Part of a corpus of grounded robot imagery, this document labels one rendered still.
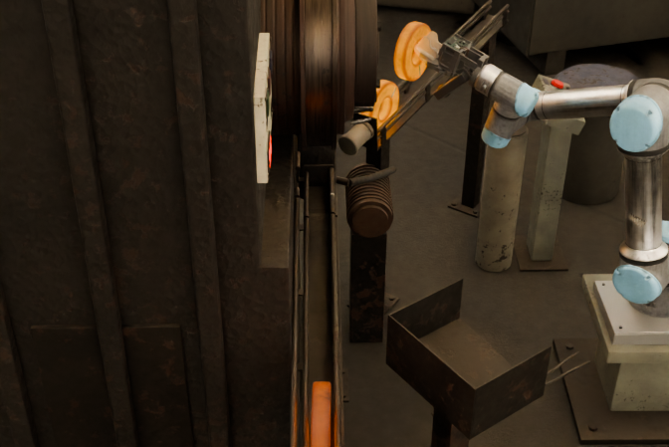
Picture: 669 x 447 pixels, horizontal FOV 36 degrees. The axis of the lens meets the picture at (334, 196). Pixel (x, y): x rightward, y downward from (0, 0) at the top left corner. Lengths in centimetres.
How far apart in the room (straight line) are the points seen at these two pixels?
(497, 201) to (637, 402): 75
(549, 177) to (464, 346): 116
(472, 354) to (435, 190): 162
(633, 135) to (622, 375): 75
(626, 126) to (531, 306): 103
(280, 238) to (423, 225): 158
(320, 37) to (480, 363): 76
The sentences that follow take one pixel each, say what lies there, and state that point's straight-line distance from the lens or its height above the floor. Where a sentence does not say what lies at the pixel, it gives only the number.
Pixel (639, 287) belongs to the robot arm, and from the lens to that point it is 260.
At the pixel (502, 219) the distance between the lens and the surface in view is 326.
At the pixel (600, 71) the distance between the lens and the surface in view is 374.
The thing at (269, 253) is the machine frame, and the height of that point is 87.
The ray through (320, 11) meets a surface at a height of 126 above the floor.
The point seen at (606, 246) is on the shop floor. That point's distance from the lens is 359.
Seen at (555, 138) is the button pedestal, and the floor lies 48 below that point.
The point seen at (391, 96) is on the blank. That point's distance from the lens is 284.
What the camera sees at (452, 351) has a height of 60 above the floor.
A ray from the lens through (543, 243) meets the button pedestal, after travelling 341.
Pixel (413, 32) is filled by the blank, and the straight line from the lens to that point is 264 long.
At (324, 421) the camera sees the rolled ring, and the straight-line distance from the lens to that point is 183.
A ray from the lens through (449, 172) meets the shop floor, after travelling 386.
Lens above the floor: 210
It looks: 34 degrees down
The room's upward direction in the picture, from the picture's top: straight up
